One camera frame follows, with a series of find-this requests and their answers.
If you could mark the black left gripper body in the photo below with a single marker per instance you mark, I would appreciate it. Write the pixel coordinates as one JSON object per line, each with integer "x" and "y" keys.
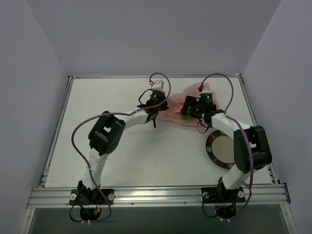
{"x": 158, "y": 107}

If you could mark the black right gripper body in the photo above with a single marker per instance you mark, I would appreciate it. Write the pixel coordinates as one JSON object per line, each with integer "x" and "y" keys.
{"x": 187, "y": 107}

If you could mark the green fake fruit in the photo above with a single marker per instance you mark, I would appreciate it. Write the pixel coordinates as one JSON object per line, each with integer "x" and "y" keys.
{"x": 187, "y": 114}

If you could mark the pink floral plastic bag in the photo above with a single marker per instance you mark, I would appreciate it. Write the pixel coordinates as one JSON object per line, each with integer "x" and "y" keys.
{"x": 175, "y": 104}

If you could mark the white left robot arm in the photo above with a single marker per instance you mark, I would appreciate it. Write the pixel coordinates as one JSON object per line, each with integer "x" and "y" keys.
{"x": 105, "y": 136}

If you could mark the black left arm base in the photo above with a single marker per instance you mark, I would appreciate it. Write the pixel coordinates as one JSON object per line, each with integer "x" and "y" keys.
{"x": 89, "y": 202}

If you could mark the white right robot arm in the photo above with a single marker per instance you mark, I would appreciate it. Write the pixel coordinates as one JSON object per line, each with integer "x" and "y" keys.
{"x": 251, "y": 147}

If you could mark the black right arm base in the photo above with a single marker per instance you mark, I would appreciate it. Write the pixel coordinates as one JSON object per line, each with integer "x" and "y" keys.
{"x": 224, "y": 200}

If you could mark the dark rimmed beige plate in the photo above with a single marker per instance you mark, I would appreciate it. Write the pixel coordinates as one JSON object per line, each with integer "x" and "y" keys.
{"x": 220, "y": 149}

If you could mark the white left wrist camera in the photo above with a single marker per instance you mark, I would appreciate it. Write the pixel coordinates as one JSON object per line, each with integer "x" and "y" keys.
{"x": 157, "y": 85}

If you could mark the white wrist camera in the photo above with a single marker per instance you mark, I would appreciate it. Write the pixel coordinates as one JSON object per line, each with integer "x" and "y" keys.
{"x": 157, "y": 85}
{"x": 204, "y": 89}

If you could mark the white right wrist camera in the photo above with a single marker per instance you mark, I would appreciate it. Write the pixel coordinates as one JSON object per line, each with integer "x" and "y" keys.
{"x": 204, "y": 89}

